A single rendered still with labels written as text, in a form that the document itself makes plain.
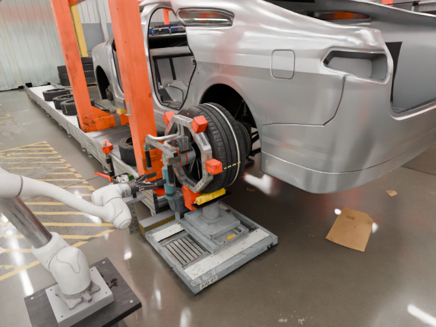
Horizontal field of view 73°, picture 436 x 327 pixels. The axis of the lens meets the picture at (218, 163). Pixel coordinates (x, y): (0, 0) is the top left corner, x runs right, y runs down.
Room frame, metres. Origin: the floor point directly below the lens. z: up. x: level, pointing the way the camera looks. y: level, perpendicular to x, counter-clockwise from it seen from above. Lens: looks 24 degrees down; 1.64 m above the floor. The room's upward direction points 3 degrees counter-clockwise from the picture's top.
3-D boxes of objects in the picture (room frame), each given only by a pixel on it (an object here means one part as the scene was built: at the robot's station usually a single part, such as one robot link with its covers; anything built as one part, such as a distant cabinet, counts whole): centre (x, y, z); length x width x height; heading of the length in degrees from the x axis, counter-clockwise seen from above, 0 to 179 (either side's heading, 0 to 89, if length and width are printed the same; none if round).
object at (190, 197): (2.02, 0.19, 0.48); 0.16 x 0.12 x 0.17; 126
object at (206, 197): (1.96, 0.07, 0.51); 0.29 x 0.06 x 0.06; 126
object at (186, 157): (1.96, 0.28, 0.85); 0.21 x 0.14 x 0.14; 126
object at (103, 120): (4.09, 1.46, 0.69); 0.52 x 0.17 x 0.35; 126
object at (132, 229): (2.28, 0.83, 0.21); 0.10 x 0.10 x 0.42; 36
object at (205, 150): (2.00, 0.22, 0.85); 0.54 x 0.07 x 0.54; 36
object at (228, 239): (2.08, 0.07, 0.13); 0.50 x 0.36 x 0.10; 36
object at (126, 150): (3.46, 0.88, 0.39); 0.66 x 0.66 x 0.24
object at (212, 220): (2.10, 0.08, 0.32); 0.40 x 0.30 x 0.28; 36
